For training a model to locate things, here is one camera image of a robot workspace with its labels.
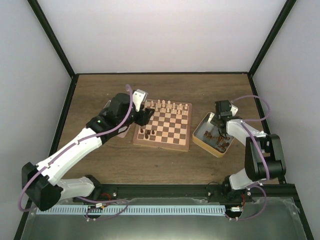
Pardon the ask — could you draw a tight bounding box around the yellow rimmed metal tin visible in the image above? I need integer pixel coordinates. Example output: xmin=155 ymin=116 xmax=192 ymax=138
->
xmin=192 ymin=112 xmax=234 ymax=158

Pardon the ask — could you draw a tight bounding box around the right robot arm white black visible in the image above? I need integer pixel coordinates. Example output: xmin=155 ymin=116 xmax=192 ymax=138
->
xmin=212 ymin=100 xmax=287 ymax=202

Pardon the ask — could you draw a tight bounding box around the wooden chess board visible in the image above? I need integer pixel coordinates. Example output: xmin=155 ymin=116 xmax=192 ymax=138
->
xmin=132 ymin=99 xmax=192 ymax=152

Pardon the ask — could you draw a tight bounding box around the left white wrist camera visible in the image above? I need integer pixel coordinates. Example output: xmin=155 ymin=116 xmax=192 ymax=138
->
xmin=132 ymin=89 xmax=148 ymax=112

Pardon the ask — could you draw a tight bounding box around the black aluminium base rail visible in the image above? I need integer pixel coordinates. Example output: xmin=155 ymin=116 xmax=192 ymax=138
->
xmin=32 ymin=183 xmax=296 ymax=203

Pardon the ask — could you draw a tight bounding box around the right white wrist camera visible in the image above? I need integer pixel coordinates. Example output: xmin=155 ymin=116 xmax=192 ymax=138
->
xmin=230 ymin=104 xmax=239 ymax=117

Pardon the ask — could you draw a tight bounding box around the black enclosure frame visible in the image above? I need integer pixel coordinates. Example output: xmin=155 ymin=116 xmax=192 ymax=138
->
xmin=28 ymin=0 xmax=314 ymax=240

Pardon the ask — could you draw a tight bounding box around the purple cable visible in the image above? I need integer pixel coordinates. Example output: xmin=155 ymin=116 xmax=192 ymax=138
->
xmin=229 ymin=94 xmax=272 ymax=222
xmin=17 ymin=84 xmax=133 ymax=222

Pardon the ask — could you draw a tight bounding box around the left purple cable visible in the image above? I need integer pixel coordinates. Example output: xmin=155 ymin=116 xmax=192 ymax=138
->
xmin=17 ymin=84 xmax=133 ymax=222

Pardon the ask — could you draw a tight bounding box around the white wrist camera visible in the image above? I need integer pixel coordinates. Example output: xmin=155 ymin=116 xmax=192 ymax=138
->
xmin=230 ymin=104 xmax=239 ymax=117
xmin=132 ymin=89 xmax=148 ymax=112

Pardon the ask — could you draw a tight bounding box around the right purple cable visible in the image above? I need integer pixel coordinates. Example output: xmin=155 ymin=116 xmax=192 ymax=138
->
xmin=229 ymin=94 xmax=272 ymax=222

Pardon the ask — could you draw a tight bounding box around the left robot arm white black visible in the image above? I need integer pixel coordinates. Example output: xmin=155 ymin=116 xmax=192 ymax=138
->
xmin=21 ymin=89 xmax=155 ymax=211

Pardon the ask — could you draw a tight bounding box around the pink rimmed metal tin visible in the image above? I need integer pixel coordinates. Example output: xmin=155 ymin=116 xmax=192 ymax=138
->
xmin=99 ymin=99 xmax=131 ymax=138

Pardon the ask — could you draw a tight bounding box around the light blue slotted cable duct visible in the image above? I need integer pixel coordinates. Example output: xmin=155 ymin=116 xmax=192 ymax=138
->
xmin=36 ymin=205 xmax=226 ymax=216

